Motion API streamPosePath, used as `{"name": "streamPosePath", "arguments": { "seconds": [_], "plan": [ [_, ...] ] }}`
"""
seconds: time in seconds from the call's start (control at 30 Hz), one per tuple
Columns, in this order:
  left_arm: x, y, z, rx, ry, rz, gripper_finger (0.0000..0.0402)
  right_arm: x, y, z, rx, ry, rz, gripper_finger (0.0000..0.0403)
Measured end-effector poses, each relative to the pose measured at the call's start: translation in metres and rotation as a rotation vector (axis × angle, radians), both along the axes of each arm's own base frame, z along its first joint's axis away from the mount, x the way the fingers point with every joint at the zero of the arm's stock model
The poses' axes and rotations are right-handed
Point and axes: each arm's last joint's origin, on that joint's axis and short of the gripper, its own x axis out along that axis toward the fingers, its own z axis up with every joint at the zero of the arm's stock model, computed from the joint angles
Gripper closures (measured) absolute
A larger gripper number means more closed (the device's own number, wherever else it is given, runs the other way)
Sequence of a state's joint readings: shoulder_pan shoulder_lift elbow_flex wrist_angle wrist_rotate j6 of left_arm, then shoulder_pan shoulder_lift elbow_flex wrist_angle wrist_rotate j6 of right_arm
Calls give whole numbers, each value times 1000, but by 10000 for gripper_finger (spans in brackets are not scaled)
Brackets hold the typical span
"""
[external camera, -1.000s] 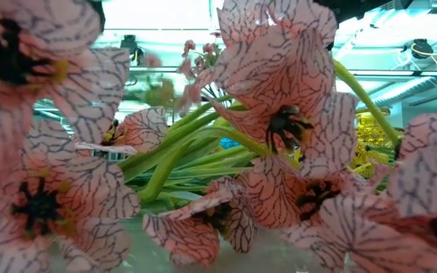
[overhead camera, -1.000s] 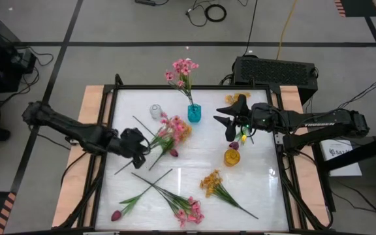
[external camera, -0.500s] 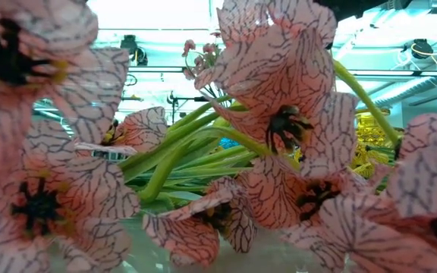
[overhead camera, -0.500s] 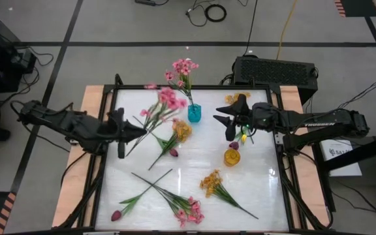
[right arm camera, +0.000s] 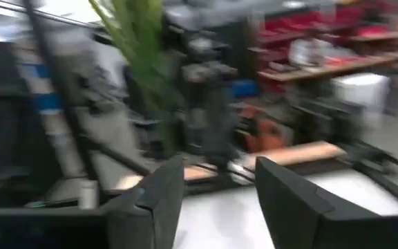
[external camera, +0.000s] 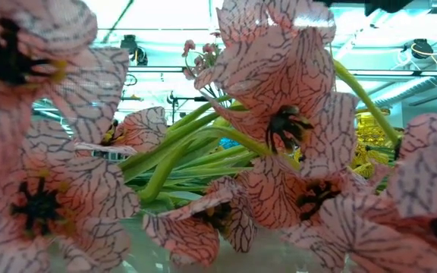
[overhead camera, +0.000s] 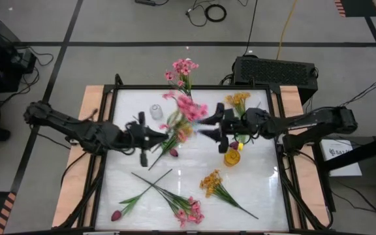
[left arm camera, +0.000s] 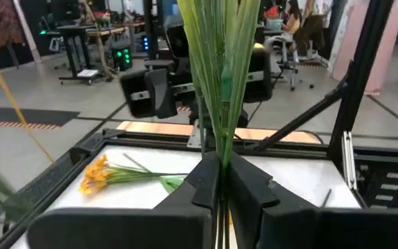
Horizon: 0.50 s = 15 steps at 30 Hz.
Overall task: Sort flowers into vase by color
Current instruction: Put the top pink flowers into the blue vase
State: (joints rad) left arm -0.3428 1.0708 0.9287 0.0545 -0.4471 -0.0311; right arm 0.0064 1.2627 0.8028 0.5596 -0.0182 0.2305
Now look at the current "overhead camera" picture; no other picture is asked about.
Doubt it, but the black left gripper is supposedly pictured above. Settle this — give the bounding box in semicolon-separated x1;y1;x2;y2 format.
121;111;169;167

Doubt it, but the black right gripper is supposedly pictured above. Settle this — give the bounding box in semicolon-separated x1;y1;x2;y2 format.
199;102;251;154

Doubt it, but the pink flower bunch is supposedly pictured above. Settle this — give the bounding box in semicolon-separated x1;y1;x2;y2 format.
159;90;209;144
131;172;206;228
164;57;200;97

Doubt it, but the clear glass vase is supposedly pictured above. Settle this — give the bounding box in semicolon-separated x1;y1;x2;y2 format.
149;104;165;121

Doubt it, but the yellow glass vase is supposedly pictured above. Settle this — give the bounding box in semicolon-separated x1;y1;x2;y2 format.
223;148;242;168

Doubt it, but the light wooden side board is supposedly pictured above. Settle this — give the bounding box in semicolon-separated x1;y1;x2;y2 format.
51;84;114;228
278;84;331;229

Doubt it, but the black computer case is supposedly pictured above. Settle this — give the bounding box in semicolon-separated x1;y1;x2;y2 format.
232;55;319;105

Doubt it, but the white printed box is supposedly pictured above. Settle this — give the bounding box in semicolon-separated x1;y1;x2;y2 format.
319;138;364;178

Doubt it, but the black side stand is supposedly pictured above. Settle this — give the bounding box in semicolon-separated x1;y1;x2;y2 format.
311;130;376;216

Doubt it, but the black table frame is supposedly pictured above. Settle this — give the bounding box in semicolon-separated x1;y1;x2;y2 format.
57;73;336;235

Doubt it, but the black hanging cable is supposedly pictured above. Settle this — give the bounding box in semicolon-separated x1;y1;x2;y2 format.
242;0;259;56

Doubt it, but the coiled black cable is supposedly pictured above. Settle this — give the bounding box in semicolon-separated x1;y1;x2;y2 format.
204;3;228;24

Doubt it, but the yellow cable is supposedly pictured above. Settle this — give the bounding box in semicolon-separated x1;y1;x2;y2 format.
275;0;298;61

